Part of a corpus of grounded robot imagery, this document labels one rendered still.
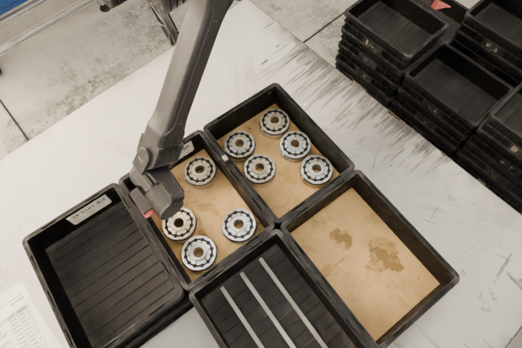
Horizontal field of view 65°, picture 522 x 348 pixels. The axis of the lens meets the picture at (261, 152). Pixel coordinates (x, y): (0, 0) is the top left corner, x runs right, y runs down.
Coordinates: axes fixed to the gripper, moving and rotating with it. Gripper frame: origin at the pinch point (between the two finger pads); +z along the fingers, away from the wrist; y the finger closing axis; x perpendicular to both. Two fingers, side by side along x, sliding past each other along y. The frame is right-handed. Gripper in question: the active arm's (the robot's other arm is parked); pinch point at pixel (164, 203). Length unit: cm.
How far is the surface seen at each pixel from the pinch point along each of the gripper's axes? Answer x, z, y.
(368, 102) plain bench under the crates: 4, 37, 84
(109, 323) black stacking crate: -11.1, 23.3, -30.5
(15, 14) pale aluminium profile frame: 190, 83, -13
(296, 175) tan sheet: -7.2, 23.7, 38.6
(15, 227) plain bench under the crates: 39, 38, -46
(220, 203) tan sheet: -0.7, 23.7, 13.7
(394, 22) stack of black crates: 38, 60, 141
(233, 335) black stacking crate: -34.1, 22.7, -4.5
